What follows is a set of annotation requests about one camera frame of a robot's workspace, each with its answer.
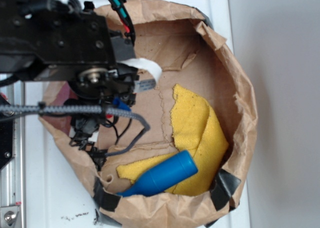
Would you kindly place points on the brown paper bag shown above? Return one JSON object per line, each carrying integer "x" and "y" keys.
{"x": 193, "y": 55}

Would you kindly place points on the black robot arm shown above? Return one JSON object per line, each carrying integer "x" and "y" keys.
{"x": 51, "y": 40}

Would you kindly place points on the aluminium frame rail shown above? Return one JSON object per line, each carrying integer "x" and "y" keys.
{"x": 12, "y": 183}

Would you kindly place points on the white plastic board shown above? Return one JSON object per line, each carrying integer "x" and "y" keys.
{"x": 54, "y": 197}

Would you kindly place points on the blue plastic bottle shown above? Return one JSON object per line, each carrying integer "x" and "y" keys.
{"x": 164, "y": 175}

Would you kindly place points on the black metal bracket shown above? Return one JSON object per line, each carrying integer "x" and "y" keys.
{"x": 7, "y": 152}

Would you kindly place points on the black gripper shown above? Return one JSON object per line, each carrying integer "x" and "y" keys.
{"x": 100, "y": 86}

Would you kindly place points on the yellow cloth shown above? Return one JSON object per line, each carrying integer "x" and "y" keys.
{"x": 196, "y": 129}

